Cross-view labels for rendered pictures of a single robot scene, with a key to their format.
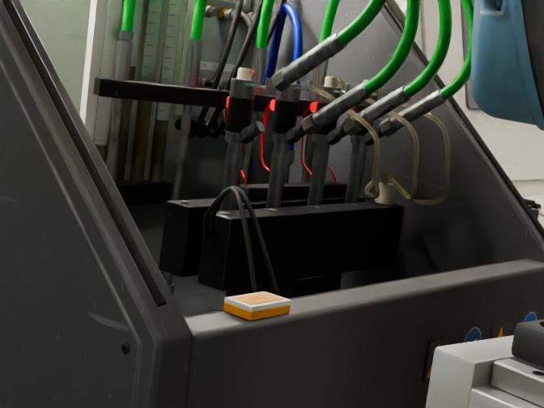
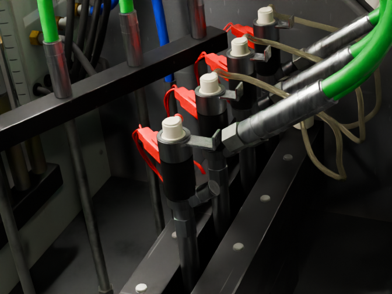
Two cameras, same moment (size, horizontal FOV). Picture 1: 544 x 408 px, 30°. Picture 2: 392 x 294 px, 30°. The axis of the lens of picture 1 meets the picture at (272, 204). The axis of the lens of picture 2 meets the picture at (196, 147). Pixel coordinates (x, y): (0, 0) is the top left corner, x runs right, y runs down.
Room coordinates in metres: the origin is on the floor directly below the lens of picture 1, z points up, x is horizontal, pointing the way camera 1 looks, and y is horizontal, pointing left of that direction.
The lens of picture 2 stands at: (0.62, 0.15, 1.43)
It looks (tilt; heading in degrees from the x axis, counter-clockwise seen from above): 32 degrees down; 347
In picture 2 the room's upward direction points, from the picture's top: 6 degrees counter-clockwise
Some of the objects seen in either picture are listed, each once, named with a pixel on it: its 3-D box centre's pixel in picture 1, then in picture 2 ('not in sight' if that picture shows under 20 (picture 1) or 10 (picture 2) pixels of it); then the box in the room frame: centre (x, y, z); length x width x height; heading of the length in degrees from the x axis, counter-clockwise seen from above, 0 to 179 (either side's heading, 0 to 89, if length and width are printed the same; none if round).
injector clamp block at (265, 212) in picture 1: (286, 262); (240, 249); (1.22, -0.03, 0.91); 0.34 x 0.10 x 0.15; 141
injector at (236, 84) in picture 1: (239, 175); (197, 237); (1.12, 0.04, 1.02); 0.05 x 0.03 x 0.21; 51
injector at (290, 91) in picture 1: (285, 173); (229, 186); (1.18, -0.01, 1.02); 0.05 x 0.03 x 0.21; 51
